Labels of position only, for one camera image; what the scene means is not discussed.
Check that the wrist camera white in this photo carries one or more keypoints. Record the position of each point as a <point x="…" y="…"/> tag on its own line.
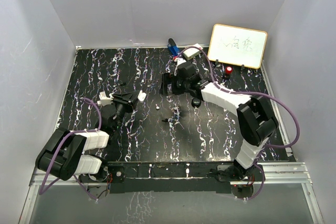
<point x="178" y="60"/>
<point x="104" y="100"/>

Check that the blue stapler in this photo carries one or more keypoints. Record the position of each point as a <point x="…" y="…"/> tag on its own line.
<point x="173" y="47"/>

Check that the small white box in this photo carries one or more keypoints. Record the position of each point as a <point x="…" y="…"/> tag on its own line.
<point x="192" y="51"/>

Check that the aluminium rail frame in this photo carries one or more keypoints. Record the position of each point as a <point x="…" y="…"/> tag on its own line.
<point x="272" y="192"/>

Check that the whiteboard with yellow frame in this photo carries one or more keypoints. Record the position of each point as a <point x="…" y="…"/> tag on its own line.
<point x="237" y="46"/>

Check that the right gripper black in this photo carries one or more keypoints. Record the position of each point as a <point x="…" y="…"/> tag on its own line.
<point x="167" y="80"/>

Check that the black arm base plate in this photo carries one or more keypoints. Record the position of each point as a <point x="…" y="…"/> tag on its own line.
<point x="123" y="177"/>

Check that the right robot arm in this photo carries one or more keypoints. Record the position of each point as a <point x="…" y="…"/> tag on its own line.
<point x="255" y="115"/>

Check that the white earbud charging case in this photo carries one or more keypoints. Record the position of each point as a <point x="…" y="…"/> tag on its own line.
<point x="141" y="96"/>

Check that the red emergency stop button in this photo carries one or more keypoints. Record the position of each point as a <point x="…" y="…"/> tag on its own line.
<point x="227" y="73"/>

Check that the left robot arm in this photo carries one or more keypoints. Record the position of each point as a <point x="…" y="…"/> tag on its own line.
<point x="64" y="156"/>

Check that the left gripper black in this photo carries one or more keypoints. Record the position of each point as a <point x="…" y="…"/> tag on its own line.
<point x="132" y="97"/>

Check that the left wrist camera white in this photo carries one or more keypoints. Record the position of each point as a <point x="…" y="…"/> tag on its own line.
<point x="104" y="100"/>

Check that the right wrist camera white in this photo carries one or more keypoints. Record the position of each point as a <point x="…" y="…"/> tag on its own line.
<point x="178" y="60"/>

